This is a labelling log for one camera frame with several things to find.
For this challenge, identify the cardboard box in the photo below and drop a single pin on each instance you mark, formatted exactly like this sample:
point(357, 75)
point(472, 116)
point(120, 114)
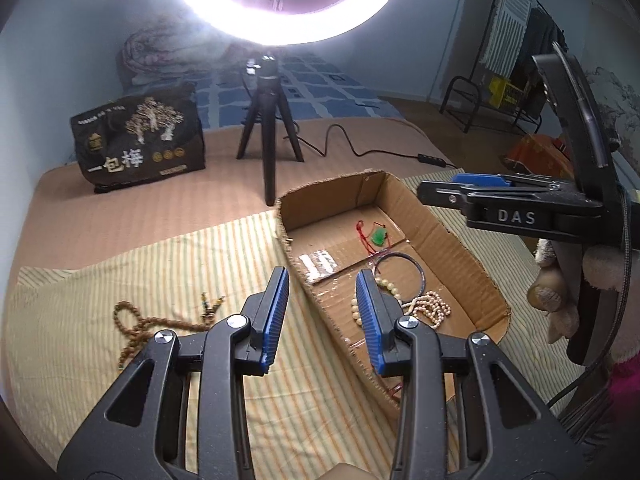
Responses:
point(450, 260)

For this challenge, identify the black snack bag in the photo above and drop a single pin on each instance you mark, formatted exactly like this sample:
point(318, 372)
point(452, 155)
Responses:
point(140, 150)

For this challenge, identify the yellow crate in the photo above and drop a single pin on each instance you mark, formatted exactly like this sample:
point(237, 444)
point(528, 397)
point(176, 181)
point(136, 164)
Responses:
point(505, 92)

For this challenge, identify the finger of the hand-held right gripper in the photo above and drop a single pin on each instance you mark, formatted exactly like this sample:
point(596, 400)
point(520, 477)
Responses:
point(480, 179)
point(440, 194)

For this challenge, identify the folded patterned quilt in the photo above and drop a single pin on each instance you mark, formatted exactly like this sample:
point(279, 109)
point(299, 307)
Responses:
point(160, 45)

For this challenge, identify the tan bed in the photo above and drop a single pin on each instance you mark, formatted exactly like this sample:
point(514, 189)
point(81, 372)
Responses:
point(175, 205)

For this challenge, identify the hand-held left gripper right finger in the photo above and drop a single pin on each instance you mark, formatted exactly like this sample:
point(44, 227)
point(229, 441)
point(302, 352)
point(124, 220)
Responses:
point(370, 320)

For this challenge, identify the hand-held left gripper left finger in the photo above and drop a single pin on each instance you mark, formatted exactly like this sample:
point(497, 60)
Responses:
point(272, 320)

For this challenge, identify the landscape wall hanging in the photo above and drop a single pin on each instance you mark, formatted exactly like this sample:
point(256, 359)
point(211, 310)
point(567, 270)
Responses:
point(620, 110)

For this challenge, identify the person's right hand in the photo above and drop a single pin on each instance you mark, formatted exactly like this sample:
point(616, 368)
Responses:
point(550, 290)

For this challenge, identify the black tripod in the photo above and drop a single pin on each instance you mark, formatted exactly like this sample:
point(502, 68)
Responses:
point(267, 110)

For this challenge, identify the dark hanging clothes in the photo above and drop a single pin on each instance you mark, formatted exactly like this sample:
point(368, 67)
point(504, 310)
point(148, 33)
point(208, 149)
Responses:
point(537, 50)

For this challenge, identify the white striped towel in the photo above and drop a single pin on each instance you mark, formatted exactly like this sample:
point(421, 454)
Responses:
point(505, 25)

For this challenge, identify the person's right forearm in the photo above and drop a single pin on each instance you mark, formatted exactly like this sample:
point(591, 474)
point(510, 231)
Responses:
point(625, 380)

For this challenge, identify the black metal clothes rack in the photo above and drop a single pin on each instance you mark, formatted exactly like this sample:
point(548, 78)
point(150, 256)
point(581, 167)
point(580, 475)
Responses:
point(456, 80)

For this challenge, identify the dark bangle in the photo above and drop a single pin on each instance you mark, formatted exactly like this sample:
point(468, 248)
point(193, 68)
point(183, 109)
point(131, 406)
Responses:
point(423, 275)

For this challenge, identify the blue patterned blanket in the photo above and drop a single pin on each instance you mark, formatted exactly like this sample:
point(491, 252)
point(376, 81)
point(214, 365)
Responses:
point(320, 90)

